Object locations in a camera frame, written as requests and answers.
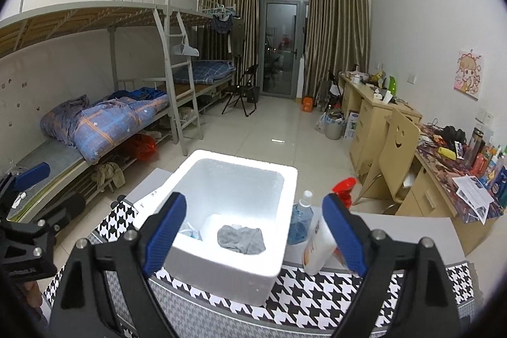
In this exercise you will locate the yellow bottle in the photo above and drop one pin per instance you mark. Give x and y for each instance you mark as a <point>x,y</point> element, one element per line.
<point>446,153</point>

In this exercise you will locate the green bottle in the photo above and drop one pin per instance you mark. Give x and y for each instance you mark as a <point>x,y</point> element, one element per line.
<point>390,84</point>

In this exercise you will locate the wooden smiley-face chair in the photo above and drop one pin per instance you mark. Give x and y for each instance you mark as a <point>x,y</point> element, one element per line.
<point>396,148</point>

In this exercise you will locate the dark hanging clothes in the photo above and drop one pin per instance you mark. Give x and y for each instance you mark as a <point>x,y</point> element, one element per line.
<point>222,24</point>

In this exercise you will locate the cartoon wall poster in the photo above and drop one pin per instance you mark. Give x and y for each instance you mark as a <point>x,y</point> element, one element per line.
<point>468,74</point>

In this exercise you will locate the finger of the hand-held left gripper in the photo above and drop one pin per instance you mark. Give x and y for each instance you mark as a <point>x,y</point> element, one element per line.
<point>33,172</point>
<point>63,211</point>

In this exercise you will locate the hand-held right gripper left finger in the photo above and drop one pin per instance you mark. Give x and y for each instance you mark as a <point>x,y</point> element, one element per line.
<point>164,239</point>

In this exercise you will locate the row of toiletry bottles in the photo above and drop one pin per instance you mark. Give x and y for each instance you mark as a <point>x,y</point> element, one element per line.
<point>489,163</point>

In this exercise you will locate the white wall socket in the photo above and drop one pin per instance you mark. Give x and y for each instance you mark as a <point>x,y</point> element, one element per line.
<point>484,115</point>

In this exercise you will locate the clear blue-liquid bottle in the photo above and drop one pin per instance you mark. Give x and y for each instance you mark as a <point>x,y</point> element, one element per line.
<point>299,227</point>

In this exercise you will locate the purple crumpled blanket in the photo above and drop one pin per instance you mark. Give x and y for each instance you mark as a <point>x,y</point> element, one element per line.
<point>65,116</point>

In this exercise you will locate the white metal bunk bed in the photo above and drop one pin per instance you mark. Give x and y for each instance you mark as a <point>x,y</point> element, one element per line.
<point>214,84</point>
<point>79,21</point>

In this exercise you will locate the blue plaid quilt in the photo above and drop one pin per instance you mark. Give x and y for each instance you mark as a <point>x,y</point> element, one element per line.
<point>115,124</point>

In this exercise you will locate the olive crumpled clothes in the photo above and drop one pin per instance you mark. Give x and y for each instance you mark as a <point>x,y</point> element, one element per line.
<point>109,175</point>

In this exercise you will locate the blue clothing pile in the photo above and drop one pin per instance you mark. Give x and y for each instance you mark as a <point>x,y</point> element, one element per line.
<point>138,93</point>

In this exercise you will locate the white foam box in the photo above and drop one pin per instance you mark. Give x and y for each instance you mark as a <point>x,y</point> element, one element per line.
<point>245,195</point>

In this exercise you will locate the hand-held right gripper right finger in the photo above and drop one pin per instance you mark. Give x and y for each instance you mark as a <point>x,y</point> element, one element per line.
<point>344,239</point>

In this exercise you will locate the grey cloth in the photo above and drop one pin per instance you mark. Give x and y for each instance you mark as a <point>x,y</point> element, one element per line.
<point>241,239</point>

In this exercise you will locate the black folding chair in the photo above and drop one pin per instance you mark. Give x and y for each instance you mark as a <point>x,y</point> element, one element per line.
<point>239,92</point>

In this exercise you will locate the white clothes hanger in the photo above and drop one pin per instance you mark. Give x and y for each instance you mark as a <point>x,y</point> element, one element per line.
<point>186,49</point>

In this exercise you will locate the light wooden desk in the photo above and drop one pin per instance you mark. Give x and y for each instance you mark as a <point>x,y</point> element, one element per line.
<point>368,116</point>

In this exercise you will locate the dark green hanging garment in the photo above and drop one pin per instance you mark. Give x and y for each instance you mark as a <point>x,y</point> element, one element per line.
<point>237,37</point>

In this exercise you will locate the glass balcony door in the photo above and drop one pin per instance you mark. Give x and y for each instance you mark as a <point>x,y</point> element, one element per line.
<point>283,33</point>

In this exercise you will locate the printed paper sheets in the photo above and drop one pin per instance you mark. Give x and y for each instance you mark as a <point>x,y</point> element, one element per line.
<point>473,195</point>

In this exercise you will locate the orange floor container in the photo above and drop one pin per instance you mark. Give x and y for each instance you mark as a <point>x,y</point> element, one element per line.
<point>307,104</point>

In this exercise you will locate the wooden desk with printed cover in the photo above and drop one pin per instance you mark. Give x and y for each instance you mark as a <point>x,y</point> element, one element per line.
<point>431,203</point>

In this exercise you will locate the black headphones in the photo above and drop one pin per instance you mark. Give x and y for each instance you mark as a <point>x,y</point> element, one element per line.
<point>451,134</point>

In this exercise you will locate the person's left hand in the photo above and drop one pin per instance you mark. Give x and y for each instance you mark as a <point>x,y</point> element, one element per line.
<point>29,294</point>

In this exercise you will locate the grey bucket with bags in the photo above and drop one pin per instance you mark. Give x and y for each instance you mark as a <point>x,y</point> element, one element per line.
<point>330,126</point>

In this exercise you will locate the white metal bed ladder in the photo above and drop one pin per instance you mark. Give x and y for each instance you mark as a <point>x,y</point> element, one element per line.
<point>184,96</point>

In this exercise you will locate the white red-pump lotion bottle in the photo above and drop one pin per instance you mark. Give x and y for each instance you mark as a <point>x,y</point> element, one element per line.
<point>317,247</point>

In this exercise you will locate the red plastic bag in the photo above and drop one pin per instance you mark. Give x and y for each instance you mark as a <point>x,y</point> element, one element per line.
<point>140,148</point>

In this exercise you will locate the brown curtain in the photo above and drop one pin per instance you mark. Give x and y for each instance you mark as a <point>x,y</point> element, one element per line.
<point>340,33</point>
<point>229,29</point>

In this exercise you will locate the blue checked bedding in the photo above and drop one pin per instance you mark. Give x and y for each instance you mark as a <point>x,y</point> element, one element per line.
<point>206,70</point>

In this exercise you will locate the black white houndstooth mat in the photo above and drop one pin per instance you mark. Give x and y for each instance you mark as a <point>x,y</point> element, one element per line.
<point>317,298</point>

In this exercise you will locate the white box with blue print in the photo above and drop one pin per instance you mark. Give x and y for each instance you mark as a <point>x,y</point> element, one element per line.
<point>352,126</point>

